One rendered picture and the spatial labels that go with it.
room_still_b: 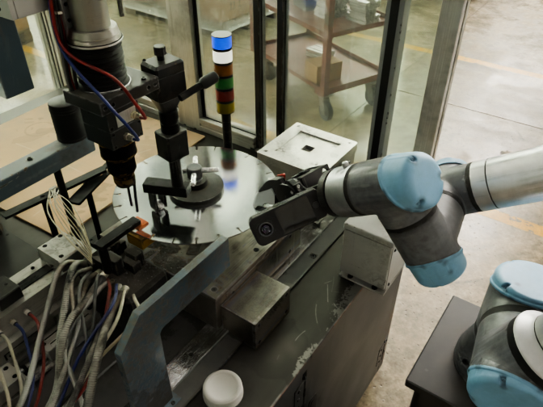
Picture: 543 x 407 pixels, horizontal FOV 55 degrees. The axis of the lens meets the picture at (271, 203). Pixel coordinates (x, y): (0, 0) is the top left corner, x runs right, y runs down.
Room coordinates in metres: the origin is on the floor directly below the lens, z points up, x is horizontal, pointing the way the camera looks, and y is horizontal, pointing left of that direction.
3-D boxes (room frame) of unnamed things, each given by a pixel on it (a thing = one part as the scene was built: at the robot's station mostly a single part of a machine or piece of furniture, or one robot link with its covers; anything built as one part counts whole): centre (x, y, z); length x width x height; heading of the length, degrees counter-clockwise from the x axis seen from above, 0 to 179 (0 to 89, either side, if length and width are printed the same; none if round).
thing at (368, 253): (0.89, -0.27, 0.82); 0.28 x 0.11 x 0.15; 145
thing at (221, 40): (1.15, 0.11, 1.14); 0.05 x 0.04 x 0.03; 55
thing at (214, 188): (0.85, 0.15, 0.96); 0.11 x 0.11 x 0.03
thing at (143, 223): (0.69, 0.26, 0.95); 0.10 x 0.03 x 0.07; 145
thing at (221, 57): (1.15, 0.11, 1.11); 0.05 x 0.04 x 0.03; 55
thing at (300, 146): (1.09, -0.09, 0.82); 0.18 x 0.18 x 0.15; 55
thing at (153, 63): (0.78, 0.17, 1.17); 0.06 x 0.05 x 0.20; 136
